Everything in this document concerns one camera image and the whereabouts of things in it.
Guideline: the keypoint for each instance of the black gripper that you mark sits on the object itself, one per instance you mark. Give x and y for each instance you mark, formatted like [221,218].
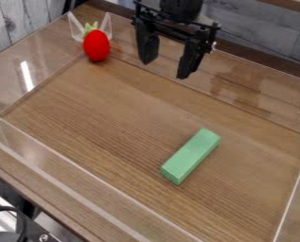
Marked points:
[176,18]

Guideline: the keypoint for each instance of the red strawberry toy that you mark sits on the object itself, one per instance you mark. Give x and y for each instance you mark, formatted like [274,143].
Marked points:
[96,43]

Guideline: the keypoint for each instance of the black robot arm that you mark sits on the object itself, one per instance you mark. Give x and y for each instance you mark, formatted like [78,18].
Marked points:
[175,19]

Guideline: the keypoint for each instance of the green rectangular block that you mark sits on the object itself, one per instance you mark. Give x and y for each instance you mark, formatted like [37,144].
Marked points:
[188,157]

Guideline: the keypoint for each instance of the clear acrylic tray walls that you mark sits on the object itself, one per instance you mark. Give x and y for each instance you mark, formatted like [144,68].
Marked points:
[89,127]

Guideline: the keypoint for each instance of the black metal bracket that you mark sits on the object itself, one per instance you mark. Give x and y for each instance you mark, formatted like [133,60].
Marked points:
[35,232]

